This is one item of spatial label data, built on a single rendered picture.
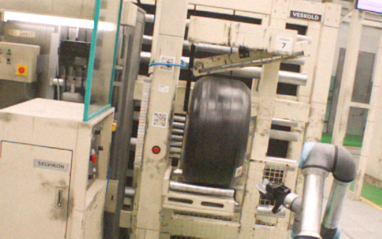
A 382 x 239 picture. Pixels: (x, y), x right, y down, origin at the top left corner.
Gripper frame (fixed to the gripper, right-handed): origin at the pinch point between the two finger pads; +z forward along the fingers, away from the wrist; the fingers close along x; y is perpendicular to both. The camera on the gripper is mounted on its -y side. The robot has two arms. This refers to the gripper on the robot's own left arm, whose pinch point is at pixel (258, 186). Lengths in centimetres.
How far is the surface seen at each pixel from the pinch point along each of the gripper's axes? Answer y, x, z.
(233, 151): 15.5, 4.0, 13.2
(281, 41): 50, -58, 41
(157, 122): 22, 19, 54
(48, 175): 33, 92, 26
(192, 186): -7.0, 17.3, 30.9
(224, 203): -15.0, 7.9, 17.0
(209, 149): 17.3, 12.9, 20.8
